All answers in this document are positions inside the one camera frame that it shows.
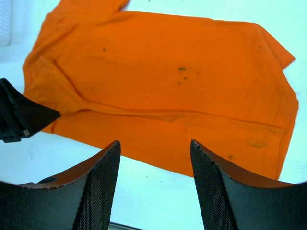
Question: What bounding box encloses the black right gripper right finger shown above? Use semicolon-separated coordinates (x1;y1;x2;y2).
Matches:
190;140;307;230

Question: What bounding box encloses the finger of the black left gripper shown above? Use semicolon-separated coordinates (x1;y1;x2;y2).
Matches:
0;78;61;143

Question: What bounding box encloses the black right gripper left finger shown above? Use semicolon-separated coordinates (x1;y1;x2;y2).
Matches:
0;140;120;230

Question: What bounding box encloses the orange t shirt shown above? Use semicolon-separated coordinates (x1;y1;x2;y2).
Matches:
23;0;298;179

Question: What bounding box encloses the white plastic basket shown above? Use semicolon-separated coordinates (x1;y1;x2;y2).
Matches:
0;0;12;47

